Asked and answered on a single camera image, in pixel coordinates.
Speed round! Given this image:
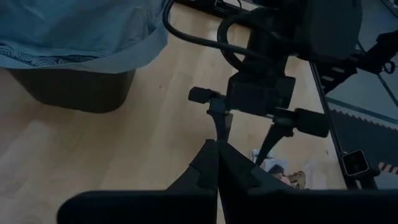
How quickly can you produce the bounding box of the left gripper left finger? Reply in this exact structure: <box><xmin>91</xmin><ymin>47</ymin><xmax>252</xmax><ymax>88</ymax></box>
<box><xmin>57</xmin><ymin>139</ymin><xmax>219</xmax><ymax>224</ymax></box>

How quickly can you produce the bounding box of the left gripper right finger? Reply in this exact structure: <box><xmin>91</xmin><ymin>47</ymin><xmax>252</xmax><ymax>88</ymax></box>
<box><xmin>216</xmin><ymin>139</ymin><xmax>398</xmax><ymax>224</ymax></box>

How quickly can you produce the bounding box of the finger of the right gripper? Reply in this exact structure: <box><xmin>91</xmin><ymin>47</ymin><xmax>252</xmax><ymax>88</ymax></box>
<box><xmin>206</xmin><ymin>110</ymin><xmax>234</xmax><ymax>143</ymax></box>
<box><xmin>254</xmin><ymin>123</ymin><xmax>295</xmax><ymax>167</ymax></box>

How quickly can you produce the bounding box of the white wrapper with dark patch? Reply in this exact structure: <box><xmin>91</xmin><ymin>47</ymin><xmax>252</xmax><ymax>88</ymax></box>
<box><xmin>251</xmin><ymin>148</ymin><xmax>290</xmax><ymax>177</ymax></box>

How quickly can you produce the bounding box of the small brown paper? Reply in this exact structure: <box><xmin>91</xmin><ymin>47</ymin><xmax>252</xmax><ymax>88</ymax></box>
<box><xmin>281</xmin><ymin>170</ymin><xmax>308</xmax><ymax>190</ymax></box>

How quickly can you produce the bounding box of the clear plastic bag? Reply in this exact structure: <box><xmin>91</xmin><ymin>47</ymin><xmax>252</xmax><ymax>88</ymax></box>
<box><xmin>303</xmin><ymin>157</ymin><xmax>345</xmax><ymax>190</ymax></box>

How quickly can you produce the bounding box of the dark grey trash bin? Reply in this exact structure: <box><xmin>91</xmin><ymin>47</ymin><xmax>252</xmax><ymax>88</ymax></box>
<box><xmin>6</xmin><ymin>67</ymin><xmax>137</xmax><ymax>114</ymax></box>

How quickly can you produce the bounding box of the grey plastic trash bag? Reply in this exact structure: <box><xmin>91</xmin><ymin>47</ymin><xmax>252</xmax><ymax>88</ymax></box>
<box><xmin>0</xmin><ymin>0</ymin><xmax>171</xmax><ymax>75</ymax></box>

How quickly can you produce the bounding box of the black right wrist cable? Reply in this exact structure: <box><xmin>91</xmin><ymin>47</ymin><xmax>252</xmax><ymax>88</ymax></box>
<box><xmin>161</xmin><ymin>0</ymin><xmax>280</xmax><ymax>68</ymax></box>

